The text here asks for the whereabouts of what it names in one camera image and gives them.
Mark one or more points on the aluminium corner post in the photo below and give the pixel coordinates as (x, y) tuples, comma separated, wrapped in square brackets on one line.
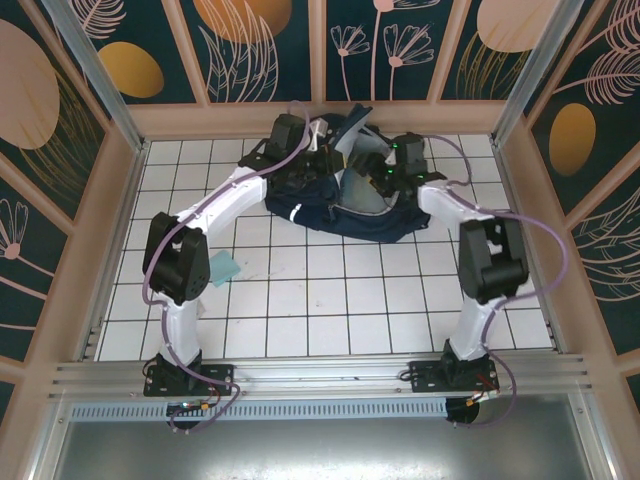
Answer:
[(97, 75), (536, 75)]

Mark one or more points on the navy blue backpack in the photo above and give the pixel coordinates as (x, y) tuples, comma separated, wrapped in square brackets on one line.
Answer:
[(360, 222)]

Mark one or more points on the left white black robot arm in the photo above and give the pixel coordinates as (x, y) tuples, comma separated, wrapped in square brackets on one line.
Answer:
[(180, 265)]

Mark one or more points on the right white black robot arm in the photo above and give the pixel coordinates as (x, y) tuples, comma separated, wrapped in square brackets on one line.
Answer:
[(492, 260)]

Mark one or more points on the grey metal sheet panel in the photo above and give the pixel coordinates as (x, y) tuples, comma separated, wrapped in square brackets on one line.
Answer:
[(320, 450)]

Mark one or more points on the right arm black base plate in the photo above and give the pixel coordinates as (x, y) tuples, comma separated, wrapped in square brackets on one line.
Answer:
[(425, 375)]

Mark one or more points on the small circuit board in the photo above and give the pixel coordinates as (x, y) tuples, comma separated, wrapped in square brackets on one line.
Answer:
[(187, 406)]

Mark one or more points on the yellow power connector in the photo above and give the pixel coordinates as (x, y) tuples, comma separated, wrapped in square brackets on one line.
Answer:
[(472, 401)]

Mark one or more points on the aluminium side rail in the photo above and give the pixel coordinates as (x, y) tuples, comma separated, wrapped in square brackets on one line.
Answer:
[(126, 200)]

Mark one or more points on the light blue sticky notepad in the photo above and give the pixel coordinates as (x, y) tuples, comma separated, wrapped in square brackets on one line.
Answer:
[(224, 270)]

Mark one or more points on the long aluminium mounting rail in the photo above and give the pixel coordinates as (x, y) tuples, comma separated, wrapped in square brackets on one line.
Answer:
[(320, 375)]

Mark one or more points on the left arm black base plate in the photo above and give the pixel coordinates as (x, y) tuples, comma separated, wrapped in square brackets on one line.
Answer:
[(215, 377)]

